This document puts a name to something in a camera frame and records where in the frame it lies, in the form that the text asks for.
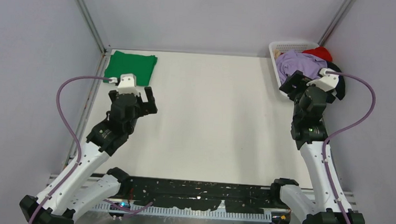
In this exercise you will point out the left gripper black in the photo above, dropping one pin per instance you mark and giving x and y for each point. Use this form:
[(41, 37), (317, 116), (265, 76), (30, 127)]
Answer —
[(149, 107)]

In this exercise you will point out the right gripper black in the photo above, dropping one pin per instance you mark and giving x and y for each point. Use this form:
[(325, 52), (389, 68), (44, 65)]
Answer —
[(297, 79)]

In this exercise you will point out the purple t shirt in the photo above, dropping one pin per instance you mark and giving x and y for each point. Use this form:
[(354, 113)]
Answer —
[(292, 61)]

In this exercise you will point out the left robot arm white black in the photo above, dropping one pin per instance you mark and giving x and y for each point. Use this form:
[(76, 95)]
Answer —
[(64, 201)]

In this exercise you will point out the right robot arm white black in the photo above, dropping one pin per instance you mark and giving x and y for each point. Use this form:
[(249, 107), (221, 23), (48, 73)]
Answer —
[(330, 205)]

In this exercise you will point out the beige t shirt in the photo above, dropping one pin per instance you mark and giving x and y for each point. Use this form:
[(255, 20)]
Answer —
[(277, 53)]

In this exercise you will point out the white plastic basket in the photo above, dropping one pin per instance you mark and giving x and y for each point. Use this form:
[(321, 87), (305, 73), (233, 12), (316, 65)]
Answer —
[(285, 46)]

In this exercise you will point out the red t shirt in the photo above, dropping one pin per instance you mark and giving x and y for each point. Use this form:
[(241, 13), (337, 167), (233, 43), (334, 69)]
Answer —
[(320, 52)]

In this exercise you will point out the folded green t shirt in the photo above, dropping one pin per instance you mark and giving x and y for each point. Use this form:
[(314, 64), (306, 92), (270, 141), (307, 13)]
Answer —
[(124, 63)]

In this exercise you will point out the black t shirt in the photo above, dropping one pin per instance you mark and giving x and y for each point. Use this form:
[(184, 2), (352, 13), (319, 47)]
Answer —
[(340, 90)]

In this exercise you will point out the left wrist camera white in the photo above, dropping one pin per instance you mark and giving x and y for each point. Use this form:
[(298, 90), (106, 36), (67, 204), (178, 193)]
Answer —
[(127, 84)]

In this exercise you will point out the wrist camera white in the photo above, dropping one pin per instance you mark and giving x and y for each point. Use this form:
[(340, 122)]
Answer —
[(328, 80), (127, 84)]

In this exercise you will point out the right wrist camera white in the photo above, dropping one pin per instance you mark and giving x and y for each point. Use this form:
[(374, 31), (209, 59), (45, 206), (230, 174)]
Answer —
[(328, 80)]

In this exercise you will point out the right corner metal post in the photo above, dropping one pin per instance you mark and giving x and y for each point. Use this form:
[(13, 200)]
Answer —
[(341, 12)]

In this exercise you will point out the corner metal post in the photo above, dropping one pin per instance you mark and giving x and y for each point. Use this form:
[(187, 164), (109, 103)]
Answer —
[(90, 24), (341, 12)]

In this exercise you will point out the white slotted cable duct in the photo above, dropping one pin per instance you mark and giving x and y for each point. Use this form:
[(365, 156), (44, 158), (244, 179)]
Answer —
[(218, 214)]

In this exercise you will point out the aluminium frame rail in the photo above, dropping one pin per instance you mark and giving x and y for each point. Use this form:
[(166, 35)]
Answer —
[(192, 189)]

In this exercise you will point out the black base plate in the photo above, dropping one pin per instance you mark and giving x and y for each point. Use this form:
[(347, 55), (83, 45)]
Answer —
[(199, 195)]

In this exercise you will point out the left corner metal post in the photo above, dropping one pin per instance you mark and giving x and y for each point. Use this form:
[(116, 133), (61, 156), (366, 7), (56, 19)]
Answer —
[(90, 24)]

